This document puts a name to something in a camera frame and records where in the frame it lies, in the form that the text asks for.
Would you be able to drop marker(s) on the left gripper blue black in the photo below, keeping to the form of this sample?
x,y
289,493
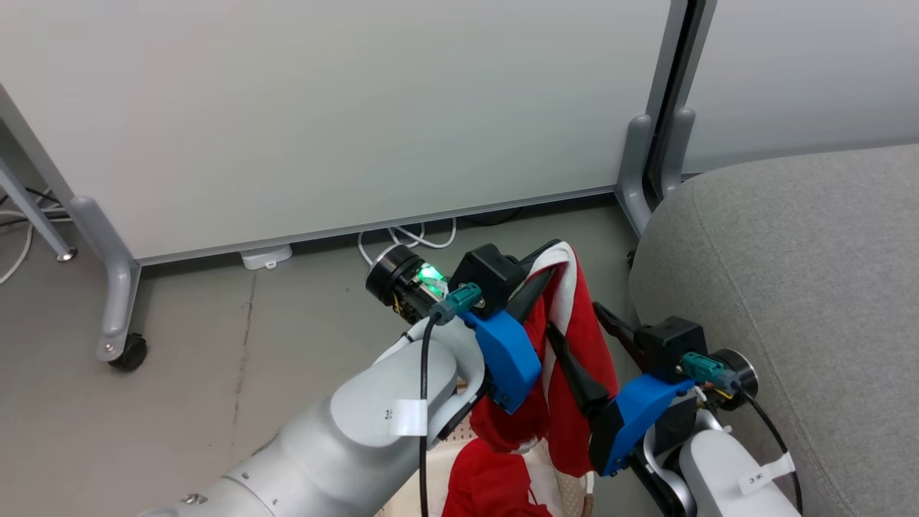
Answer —
x,y
506,355

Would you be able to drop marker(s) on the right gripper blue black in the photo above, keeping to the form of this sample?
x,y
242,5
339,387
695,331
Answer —
x,y
635,416

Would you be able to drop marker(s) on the red and white garment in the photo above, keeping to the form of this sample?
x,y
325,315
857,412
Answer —
x,y
567,438

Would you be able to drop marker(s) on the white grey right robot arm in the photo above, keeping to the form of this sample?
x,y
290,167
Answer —
x,y
718,474

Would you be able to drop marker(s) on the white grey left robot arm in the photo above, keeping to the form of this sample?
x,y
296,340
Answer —
x,y
323,452

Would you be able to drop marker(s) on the cream perforated laundry basket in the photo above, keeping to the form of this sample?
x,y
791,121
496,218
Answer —
x,y
574,495

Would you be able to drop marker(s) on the black caster wheel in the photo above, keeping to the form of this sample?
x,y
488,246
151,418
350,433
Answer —
x,y
131,353
633,260

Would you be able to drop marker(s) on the grey partition foot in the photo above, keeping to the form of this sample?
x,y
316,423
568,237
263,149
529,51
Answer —
x,y
118,287
678,151
635,165

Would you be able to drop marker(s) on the white paper label tag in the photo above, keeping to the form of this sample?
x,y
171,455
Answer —
x,y
409,418
764,474

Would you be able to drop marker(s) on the white power adapter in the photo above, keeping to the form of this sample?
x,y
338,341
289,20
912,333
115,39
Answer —
x,y
266,256

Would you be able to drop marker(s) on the large white partition panel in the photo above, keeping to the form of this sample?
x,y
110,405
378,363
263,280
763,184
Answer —
x,y
323,108

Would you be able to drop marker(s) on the thin grey metal leg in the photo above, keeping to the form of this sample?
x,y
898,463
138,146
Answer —
x,y
36,215

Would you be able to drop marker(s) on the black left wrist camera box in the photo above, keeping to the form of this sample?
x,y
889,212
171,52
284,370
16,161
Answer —
x,y
488,276

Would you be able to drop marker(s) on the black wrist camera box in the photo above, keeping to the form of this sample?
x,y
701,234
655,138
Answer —
x,y
488,276
668,341

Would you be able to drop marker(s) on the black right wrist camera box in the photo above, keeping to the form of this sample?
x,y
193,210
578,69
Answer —
x,y
668,341

